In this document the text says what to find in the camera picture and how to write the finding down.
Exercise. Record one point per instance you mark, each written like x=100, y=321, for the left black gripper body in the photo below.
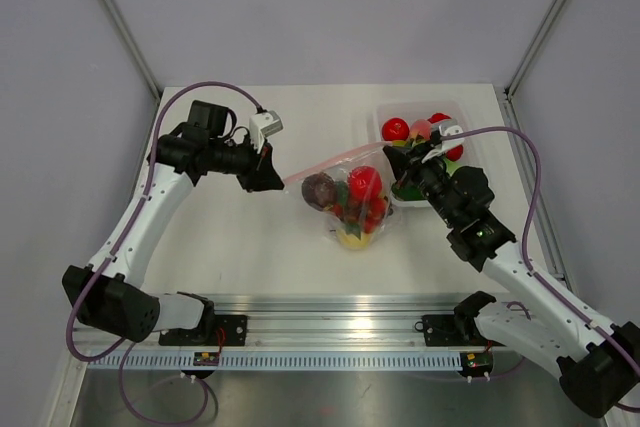
x=233, y=159

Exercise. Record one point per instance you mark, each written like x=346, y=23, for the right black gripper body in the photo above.
x=432, y=176

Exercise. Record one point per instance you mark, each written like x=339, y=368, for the white plastic basket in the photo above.
x=412, y=111

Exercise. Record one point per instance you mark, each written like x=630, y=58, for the dark red apple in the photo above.
x=319, y=191

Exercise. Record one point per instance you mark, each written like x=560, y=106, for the clear zip top bag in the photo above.
x=339, y=168

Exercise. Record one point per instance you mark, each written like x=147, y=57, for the strawberry bunch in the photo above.
x=359, y=216

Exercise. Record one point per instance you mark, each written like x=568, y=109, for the yellow lemon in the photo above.
x=352, y=241

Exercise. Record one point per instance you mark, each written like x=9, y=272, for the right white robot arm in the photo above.
x=595, y=360

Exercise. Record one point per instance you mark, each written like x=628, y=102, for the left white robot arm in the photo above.
x=107, y=293

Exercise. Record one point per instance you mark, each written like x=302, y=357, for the green cucumber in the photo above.
x=407, y=193

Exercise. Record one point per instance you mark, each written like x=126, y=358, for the small red tomato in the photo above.
x=395, y=129

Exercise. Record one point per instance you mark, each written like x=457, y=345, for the red bell pepper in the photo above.
x=442, y=126

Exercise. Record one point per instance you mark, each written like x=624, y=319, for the pink peach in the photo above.
x=420, y=130

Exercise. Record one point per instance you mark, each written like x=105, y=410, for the left small circuit board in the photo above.
x=206, y=359

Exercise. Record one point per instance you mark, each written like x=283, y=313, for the small circuit board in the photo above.
x=206, y=359
x=477, y=363

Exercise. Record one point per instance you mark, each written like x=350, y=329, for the right small circuit board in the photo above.
x=477, y=363

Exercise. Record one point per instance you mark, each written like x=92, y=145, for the aluminium mounting rail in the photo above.
x=289, y=322

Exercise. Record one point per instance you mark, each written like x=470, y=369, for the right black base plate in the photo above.
x=450, y=330

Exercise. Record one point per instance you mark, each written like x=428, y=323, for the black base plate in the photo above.
x=235, y=329
x=450, y=330

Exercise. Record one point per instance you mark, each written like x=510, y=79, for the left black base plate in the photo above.
x=235, y=329

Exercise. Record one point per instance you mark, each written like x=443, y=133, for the white slotted cable duct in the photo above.
x=241, y=360

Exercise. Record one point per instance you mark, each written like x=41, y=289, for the left aluminium frame post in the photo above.
x=136, y=56

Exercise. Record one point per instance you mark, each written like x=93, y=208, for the aluminium frame post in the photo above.
x=136, y=56
x=542, y=34

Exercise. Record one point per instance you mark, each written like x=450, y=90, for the right aluminium frame post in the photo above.
x=542, y=34

